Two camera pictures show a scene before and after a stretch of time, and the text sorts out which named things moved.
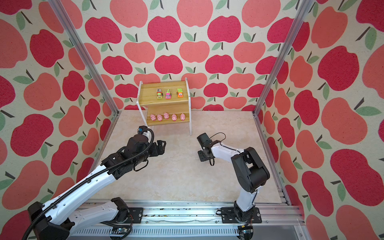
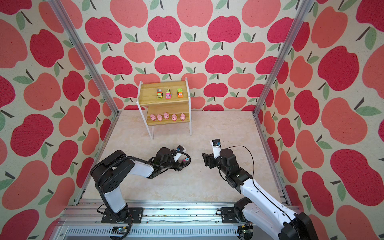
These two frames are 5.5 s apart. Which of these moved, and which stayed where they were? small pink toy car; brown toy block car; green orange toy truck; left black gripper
Moved: left black gripper
Stayed: green orange toy truck; small pink toy car; brown toy block car
